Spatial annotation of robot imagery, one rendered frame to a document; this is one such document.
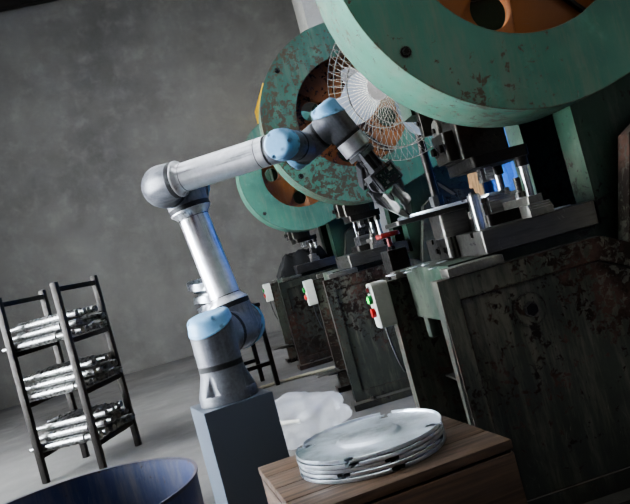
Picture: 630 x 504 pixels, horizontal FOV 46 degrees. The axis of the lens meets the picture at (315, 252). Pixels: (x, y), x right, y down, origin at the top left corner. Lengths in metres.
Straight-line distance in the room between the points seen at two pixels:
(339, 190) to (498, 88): 1.79
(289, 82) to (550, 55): 1.87
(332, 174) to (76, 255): 5.65
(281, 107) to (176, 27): 5.74
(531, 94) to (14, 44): 7.93
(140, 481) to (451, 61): 1.01
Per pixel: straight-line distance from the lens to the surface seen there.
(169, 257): 8.52
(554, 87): 1.65
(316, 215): 5.03
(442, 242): 1.98
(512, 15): 1.74
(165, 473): 1.37
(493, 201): 1.98
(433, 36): 1.58
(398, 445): 1.35
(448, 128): 2.02
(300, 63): 3.38
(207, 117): 8.71
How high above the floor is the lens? 0.76
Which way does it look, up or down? level
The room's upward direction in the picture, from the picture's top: 15 degrees counter-clockwise
